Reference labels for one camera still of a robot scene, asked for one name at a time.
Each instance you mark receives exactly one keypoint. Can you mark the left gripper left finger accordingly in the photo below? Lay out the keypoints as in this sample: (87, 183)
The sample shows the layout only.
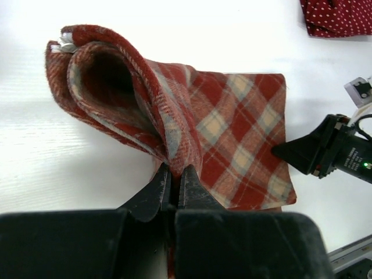
(126, 242)

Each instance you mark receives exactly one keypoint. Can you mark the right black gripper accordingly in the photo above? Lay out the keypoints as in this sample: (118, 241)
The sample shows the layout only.
(333, 145)

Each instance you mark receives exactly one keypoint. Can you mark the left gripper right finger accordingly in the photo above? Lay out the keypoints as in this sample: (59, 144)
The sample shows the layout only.
(213, 242)

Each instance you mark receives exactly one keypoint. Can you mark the red plaid skirt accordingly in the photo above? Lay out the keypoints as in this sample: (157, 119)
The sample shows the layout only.
(224, 125)

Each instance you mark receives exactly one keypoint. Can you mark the red polka dot skirt pile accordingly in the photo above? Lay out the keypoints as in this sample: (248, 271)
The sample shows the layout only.
(337, 18)

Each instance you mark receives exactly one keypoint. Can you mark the aluminium rail frame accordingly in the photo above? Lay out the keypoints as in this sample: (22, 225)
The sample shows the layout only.
(352, 261)

